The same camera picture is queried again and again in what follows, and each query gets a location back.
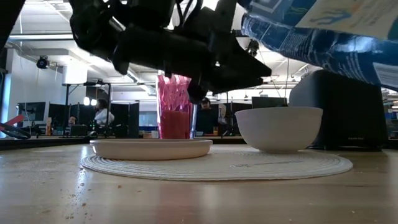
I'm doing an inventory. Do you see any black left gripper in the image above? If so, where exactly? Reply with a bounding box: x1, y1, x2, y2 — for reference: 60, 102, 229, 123
113, 0, 273, 106

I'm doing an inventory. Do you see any white ceramic bowl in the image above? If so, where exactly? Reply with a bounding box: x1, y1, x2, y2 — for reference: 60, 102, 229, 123
234, 106, 325, 154

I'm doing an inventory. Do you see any red faceted tumbler with juice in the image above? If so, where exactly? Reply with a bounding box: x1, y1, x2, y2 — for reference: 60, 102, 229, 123
156, 73, 194, 140

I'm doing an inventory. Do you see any blue cereal box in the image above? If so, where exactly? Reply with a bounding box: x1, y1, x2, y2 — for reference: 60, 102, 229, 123
240, 0, 398, 93

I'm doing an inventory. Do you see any white round woven placemat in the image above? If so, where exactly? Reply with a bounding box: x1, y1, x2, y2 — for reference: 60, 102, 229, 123
80, 145, 354, 182

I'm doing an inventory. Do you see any beige shallow plate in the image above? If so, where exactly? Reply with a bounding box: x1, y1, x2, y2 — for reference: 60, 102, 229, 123
89, 138, 214, 162

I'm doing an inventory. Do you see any black ceiling spotlight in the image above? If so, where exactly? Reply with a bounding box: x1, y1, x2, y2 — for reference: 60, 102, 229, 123
245, 38, 260, 58
35, 55, 50, 70

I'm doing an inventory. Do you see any black computer monitor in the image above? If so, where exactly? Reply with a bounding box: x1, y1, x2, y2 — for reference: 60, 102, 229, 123
251, 96, 289, 110
16, 101, 47, 123

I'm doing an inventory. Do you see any person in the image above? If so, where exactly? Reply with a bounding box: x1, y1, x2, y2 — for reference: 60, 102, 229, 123
94, 98, 116, 126
195, 96, 229, 137

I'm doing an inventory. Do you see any black two-slot toaster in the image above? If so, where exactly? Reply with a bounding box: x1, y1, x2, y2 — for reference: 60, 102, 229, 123
289, 69, 389, 152

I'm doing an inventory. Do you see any red and black tool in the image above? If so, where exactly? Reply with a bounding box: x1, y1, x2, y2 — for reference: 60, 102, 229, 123
0, 114, 32, 140

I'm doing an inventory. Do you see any black aluminium table frame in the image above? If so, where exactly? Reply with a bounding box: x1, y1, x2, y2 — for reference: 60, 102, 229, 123
0, 136, 398, 151

